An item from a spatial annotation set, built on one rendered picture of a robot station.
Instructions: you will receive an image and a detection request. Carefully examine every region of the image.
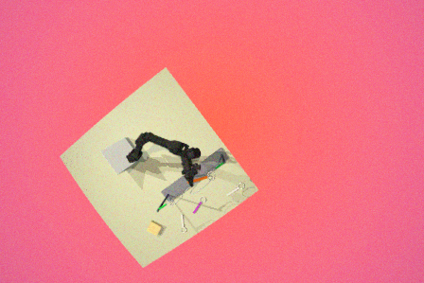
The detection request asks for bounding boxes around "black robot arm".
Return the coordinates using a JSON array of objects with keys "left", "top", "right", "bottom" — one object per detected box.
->
[{"left": 126, "top": 133, "right": 201, "bottom": 163}]

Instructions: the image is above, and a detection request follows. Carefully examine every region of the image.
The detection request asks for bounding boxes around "tan flat block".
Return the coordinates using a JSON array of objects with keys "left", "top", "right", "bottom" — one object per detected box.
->
[{"left": 147, "top": 221, "right": 162, "bottom": 236}]

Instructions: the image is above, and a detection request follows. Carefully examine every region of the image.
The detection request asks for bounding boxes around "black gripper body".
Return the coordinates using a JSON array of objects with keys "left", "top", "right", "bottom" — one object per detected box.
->
[{"left": 181, "top": 160, "right": 198, "bottom": 177}]

